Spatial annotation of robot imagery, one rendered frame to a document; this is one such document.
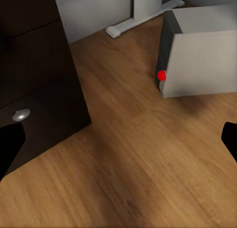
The cabinet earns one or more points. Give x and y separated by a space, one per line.
39 84

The desk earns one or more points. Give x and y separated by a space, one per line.
144 10

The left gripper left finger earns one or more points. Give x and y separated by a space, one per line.
12 138

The desktop computer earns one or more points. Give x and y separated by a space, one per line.
198 51

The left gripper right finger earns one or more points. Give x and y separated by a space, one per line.
229 138

